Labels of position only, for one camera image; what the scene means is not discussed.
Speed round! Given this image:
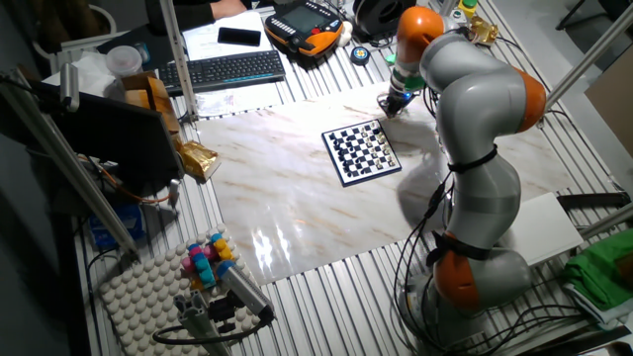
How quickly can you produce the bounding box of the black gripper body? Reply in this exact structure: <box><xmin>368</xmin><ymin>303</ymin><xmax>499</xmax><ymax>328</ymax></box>
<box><xmin>390</xmin><ymin>89</ymin><xmax>416</xmax><ymax>110</ymax></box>

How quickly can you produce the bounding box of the black sleeved forearm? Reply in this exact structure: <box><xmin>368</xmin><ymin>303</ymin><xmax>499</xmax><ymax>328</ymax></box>
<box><xmin>145</xmin><ymin>0</ymin><xmax>215</xmax><ymax>32</ymax></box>

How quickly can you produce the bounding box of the small checkered chessboard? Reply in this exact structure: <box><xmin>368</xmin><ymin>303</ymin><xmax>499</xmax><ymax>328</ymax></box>
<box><xmin>320</xmin><ymin>119</ymin><xmax>403</xmax><ymax>189</ymax></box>

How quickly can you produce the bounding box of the bystander bare hand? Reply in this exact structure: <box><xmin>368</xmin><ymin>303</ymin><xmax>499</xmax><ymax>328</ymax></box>
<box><xmin>210</xmin><ymin>0</ymin><xmax>248</xmax><ymax>21</ymax></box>

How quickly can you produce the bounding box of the black round puck blue label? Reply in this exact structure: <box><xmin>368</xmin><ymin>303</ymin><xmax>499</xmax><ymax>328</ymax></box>
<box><xmin>349</xmin><ymin>45</ymin><xmax>371</xmax><ymax>67</ymax></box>

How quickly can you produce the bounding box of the black round spool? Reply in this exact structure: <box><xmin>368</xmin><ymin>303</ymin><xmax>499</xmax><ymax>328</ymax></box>
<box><xmin>351</xmin><ymin>0</ymin><xmax>405</xmax><ymax>45</ymax></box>

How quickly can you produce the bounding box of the white round plastic object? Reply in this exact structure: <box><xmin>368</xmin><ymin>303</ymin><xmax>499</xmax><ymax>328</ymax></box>
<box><xmin>337</xmin><ymin>20</ymin><xmax>354</xmax><ymax>48</ymax></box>

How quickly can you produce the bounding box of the black usb adapter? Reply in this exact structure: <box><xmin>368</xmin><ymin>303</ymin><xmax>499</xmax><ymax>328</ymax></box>
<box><xmin>427</xmin><ymin>181</ymin><xmax>447</xmax><ymax>220</ymax></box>

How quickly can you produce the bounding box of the brass metal fitting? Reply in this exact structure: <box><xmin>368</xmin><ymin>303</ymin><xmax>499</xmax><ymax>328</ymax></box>
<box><xmin>468</xmin><ymin>15</ymin><xmax>499</xmax><ymax>45</ymax></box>

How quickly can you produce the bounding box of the black orange teach pendant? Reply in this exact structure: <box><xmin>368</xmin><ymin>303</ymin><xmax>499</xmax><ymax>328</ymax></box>
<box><xmin>263</xmin><ymin>0</ymin><xmax>345</xmax><ymax>58</ymax></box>

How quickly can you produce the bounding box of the marble pattern mat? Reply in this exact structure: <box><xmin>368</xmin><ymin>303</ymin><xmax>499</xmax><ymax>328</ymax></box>
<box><xmin>196</xmin><ymin>81</ymin><xmax>579</xmax><ymax>287</ymax></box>

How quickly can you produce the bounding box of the white paper sheet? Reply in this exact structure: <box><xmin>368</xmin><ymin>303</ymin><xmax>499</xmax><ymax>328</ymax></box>
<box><xmin>195</xmin><ymin>78</ymin><xmax>288</xmax><ymax>120</ymax></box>
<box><xmin>181</xmin><ymin>10</ymin><xmax>274</xmax><ymax>63</ymax></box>

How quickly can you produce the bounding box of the black smartphone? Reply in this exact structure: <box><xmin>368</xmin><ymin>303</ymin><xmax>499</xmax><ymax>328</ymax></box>
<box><xmin>217</xmin><ymin>27</ymin><xmax>262</xmax><ymax>47</ymax></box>

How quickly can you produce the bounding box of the black computer keyboard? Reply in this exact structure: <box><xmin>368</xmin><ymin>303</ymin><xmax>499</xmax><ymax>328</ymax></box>
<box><xmin>156</xmin><ymin>48</ymin><xmax>287</xmax><ymax>98</ymax></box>

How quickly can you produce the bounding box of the flat white box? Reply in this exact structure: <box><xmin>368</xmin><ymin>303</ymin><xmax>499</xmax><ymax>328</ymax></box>
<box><xmin>497</xmin><ymin>191</ymin><xmax>586</xmax><ymax>268</ymax></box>

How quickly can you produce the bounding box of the gold foil bag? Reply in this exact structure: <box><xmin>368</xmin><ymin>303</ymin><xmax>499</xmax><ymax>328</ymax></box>
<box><xmin>176</xmin><ymin>139</ymin><xmax>222</xmax><ymax>182</ymax></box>

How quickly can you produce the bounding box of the black metal bar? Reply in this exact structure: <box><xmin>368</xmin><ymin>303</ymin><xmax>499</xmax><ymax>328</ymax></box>
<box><xmin>557</xmin><ymin>191</ymin><xmax>633</xmax><ymax>212</ymax></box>

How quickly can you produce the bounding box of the brown cardboard sheet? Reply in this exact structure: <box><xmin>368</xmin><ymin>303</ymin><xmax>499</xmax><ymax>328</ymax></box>
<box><xmin>585</xmin><ymin>46</ymin><xmax>633</xmax><ymax>159</ymax></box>

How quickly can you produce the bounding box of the yellow toy block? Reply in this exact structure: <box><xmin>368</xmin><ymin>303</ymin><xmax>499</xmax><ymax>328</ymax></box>
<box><xmin>213</xmin><ymin>238</ymin><xmax>236</xmax><ymax>262</ymax></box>

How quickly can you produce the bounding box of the silver usb plug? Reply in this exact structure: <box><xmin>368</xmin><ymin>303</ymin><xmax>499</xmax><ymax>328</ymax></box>
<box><xmin>167</xmin><ymin>178</ymin><xmax>182</xmax><ymax>209</ymax></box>

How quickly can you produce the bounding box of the black office chair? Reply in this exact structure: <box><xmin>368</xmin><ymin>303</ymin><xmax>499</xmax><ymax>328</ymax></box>
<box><xmin>556</xmin><ymin>0</ymin><xmax>633</xmax><ymax>32</ymax></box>

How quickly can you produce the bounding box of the green cloth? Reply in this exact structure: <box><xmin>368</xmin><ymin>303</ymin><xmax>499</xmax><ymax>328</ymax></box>
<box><xmin>561</xmin><ymin>228</ymin><xmax>633</xmax><ymax>312</ymax></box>

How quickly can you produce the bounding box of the clear plastic lidded container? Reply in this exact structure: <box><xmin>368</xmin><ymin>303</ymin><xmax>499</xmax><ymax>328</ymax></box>
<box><xmin>105</xmin><ymin>44</ymin><xmax>144</xmax><ymax>79</ymax></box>

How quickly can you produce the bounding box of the white cloth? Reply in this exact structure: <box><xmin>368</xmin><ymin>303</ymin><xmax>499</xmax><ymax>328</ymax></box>
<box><xmin>563</xmin><ymin>284</ymin><xmax>627</xmax><ymax>331</ymax></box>

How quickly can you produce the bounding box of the black monitor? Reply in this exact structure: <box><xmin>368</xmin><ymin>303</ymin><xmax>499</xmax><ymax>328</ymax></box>
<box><xmin>27</xmin><ymin>80</ymin><xmax>187</xmax><ymax>199</ymax></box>

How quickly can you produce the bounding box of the blue package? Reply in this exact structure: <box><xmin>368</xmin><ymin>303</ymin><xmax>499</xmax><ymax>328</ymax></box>
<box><xmin>87</xmin><ymin>202</ymin><xmax>147</xmax><ymax>251</ymax></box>

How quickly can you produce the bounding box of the short aluminium profile piece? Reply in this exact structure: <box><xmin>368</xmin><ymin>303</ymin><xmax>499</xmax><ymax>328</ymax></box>
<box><xmin>172</xmin><ymin>289</ymin><xmax>233</xmax><ymax>356</ymax></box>

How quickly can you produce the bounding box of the white crumpled paper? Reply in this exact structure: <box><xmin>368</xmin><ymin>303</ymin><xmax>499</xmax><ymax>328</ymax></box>
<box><xmin>42</xmin><ymin>50</ymin><xmax>120</xmax><ymax>99</ymax></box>

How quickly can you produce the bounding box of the white bumpy peg board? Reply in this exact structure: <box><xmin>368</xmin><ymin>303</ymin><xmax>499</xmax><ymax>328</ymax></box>
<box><xmin>97</xmin><ymin>222</ymin><xmax>264</xmax><ymax>356</ymax></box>

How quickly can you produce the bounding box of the white chair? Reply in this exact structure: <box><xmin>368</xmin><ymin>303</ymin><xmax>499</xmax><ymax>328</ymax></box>
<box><xmin>32</xmin><ymin>3</ymin><xmax>119</xmax><ymax>75</ymax></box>

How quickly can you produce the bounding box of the slanted aluminium beam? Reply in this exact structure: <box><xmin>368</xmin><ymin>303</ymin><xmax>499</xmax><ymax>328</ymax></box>
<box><xmin>0</xmin><ymin>67</ymin><xmax>140</xmax><ymax>258</ymax></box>

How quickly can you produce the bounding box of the aluminium frame post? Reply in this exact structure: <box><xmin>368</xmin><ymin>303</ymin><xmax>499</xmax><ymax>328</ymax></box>
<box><xmin>541</xmin><ymin>3</ymin><xmax>633</xmax><ymax>128</ymax></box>

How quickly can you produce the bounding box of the upright aluminium profile post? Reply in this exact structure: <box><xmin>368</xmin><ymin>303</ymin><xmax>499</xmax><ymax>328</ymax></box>
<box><xmin>158</xmin><ymin>0</ymin><xmax>200</xmax><ymax>124</ymax></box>

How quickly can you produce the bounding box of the silver depth camera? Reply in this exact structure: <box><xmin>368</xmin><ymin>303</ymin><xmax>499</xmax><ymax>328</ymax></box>
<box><xmin>217</xmin><ymin>266</ymin><xmax>276</xmax><ymax>322</ymax></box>

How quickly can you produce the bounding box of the aluminium frame beam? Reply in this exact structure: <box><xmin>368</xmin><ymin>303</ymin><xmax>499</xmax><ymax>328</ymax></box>
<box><xmin>578</xmin><ymin>201</ymin><xmax>633</xmax><ymax>242</ymax></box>

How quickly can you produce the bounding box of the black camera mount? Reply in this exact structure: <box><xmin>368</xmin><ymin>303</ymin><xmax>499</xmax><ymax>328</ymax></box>
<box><xmin>207</xmin><ymin>295</ymin><xmax>239</xmax><ymax>335</ymax></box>

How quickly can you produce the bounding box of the orange cable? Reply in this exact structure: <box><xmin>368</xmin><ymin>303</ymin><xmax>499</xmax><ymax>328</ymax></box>
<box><xmin>76</xmin><ymin>152</ymin><xmax>173</xmax><ymax>205</ymax></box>

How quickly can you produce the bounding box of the black camera cable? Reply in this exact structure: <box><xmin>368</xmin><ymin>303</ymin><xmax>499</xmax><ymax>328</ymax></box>
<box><xmin>151</xmin><ymin>309</ymin><xmax>274</xmax><ymax>346</ymax></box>

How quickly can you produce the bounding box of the silver camera on beam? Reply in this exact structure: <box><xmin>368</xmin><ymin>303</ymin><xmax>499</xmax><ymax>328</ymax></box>
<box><xmin>58</xmin><ymin>61</ymin><xmax>81</xmax><ymax>114</ymax></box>

